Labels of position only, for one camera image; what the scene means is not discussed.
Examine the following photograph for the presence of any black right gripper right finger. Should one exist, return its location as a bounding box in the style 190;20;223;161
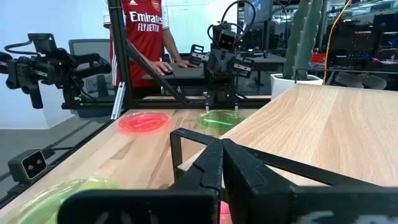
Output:
223;139;398;224

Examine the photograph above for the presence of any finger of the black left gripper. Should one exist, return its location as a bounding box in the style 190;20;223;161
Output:
188;44;210;67
233;57;256;78

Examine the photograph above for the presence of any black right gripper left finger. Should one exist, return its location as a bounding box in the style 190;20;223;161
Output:
57;139;224;224

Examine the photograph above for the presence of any red translucent plastic plate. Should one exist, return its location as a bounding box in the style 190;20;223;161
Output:
220;201;233;224
117;111;170;134

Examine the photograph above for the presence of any green translucent plastic plate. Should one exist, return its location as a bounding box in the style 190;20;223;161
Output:
6;177;122;224
195;109;246;131

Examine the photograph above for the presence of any person's left hand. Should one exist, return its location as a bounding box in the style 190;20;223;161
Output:
175;59;200;68

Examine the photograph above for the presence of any person's hand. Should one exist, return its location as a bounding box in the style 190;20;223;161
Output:
148;60;174;77
175;59;200;68

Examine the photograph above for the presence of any black desk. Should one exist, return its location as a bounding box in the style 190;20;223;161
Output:
141;52;287;88

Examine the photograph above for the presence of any person's right hand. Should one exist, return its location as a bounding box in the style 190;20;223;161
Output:
148;60;174;77

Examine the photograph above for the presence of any white plant pot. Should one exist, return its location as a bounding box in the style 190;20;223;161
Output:
269;73;324;101

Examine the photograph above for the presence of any person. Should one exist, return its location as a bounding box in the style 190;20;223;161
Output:
102;0;200;90

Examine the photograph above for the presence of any black computer monitor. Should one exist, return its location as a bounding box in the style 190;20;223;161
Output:
243;0;274;26

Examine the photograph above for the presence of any tall green cactus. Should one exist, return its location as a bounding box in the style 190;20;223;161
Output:
282;0;324;81

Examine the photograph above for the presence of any red storage box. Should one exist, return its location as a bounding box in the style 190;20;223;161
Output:
310;52;326;65

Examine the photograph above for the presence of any grey office chair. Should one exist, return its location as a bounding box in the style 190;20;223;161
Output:
68;39;116;103

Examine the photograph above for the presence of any black equipment rack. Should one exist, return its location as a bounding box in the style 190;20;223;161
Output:
329;21;385;68

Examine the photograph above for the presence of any dark grey padded chair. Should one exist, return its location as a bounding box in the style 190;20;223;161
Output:
334;71;388;91

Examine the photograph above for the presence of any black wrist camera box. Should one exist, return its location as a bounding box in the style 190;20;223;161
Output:
217;29;239;52

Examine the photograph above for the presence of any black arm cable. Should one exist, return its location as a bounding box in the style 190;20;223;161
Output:
207;0;256;41

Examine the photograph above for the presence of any black aluminium rig frame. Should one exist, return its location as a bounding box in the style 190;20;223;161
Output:
62;0;271;110

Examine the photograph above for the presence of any yellow cable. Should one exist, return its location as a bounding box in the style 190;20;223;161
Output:
322;0;352;85

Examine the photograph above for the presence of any silver metal bracket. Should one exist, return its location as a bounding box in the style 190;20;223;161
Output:
110;81;126;121

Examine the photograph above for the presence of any black table-level camera box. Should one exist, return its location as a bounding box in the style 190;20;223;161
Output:
7;149;49;184

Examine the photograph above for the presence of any black leader arm with handle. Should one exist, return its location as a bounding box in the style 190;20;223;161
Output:
0;32;112;110

